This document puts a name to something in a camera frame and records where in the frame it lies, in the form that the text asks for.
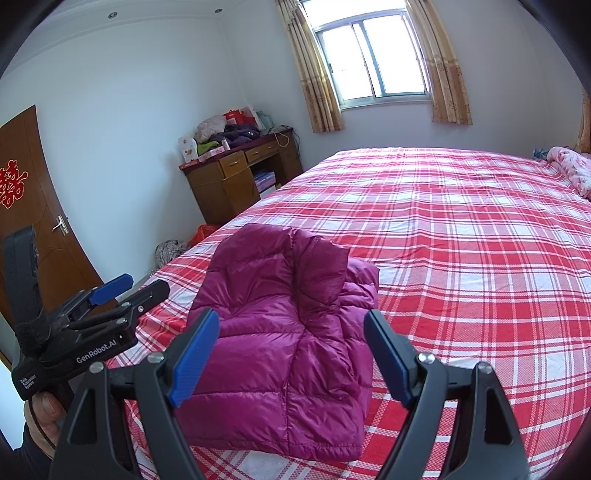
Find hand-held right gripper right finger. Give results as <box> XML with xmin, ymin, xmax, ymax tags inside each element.
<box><xmin>363</xmin><ymin>309</ymin><xmax>532</xmax><ymax>480</ymax></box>

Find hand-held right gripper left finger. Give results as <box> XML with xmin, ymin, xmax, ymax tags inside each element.
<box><xmin>50</xmin><ymin>308</ymin><xmax>221</xmax><ymax>480</ymax></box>

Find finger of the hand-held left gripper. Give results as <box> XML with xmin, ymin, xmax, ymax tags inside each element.
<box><xmin>60</xmin><ymin>273</ymin><xmax>134</xmax><ymax>319</ymax></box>
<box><xmin>69</xmin><ymin>279</ymin><xmax>171</xmax><ymax>331</ymax></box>

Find magenta puffer jacket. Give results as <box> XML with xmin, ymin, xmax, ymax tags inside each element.
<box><xmin>175</xmin><ymin>224</ymin><xmax>380</xmax><ymax>461</ymax></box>

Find person's left forearm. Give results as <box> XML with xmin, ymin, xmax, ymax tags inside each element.
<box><xmin>11</xmin><ymin>429</ymin><xmax>52</xmax><ymax>480</ymax></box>

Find pile of clothes and bags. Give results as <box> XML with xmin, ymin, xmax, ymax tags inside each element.
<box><xmin>194</xmin><ymin>107</ymin><xmax>265</xmax><ymax>149</ymax></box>

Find person's left hand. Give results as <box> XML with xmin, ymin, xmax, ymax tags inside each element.
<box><xmin>23</xmin><ymin>391</ymin><xmax>66</xmax><ymax>459</ymax></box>

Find grey patterned cloth bundle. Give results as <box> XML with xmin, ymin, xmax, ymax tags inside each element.
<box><xmin>154</xmin><ymin>239</ymin><xmax>190</xmax><ymax>268</ymax></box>

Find brown wooden door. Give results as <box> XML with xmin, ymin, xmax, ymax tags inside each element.
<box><xmin>0</xmin><ymin>105</ymin><xmax>106</xmax><ymax>365</ymax></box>

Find red plastic bag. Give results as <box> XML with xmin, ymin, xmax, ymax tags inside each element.
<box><xmin>187</xmin><ymin>224</ymin><xmax>221</xmax><ymax>248</ymax></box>

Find bed with red plaid sheet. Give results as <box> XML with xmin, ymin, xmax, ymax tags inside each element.
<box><xmin>106</xmin><ymin>147</ymin><xmax>591</xmax><ymax>480</ymax></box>

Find brown wooden desk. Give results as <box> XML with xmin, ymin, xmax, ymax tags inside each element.
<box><xmin>179</xmin><ymin>127</ymin><xmax>303</xmax><ymax>226</ymax></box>

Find red paper door decoration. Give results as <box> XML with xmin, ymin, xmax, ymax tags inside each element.
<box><xmin>0</xmin><ymin>159</ymin><xmax>29</xmax><ymax>210</ymax></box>

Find flat red box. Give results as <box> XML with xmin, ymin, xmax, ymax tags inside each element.
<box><xmin>181</xmin><ymin>154</ymin><xmax>223</xmax><ymax>168</ymax></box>

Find pink folded quilt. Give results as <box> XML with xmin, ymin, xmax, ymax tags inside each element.
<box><xmin>547</xmin><ymin>145</ymin><xmax>591</xmax><ymax>200</ymax></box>

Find sliding glass window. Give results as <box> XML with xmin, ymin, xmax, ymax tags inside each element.
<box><xmin>305</xmin><ymin>0</ymin><xmax>432</xmax><ymax>109</ymax></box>

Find long beige floral curtain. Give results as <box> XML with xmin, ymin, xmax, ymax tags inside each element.
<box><xmin>577</xmin><ymin>90</ymin><xmax>591</xmax><ymax>153</ymax></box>

